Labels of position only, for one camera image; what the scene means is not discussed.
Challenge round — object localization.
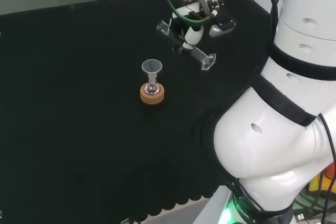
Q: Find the clear plastic funnel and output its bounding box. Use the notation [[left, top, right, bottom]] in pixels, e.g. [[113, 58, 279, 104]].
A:
[[141, 59, 164, 83]]

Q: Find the brown cork ring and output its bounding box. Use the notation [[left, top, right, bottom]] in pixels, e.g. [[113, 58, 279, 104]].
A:
[[140, 82, 166, 105]]

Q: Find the clear glass graduated cylinder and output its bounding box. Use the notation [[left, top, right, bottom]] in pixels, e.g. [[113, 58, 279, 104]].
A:
[[156, 20, 217, 71]]

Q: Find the clear round-bottom glass flask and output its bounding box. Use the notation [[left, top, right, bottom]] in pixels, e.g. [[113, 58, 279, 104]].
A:
[[144, 76, 161, 95]]

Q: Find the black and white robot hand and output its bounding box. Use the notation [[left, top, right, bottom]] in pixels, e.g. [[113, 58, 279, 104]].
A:
[[170, 0, 237, 51]]

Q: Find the black cable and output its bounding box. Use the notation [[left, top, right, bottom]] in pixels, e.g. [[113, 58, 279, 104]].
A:
[[317, 113, 336, 224]]

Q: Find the yellow stop button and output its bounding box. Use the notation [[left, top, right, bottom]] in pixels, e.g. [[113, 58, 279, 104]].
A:
[[308, 163, 336, 196]]

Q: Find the black bench cloth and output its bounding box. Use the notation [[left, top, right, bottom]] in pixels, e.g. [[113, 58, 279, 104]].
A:
[[0, 0, 276, 222]]

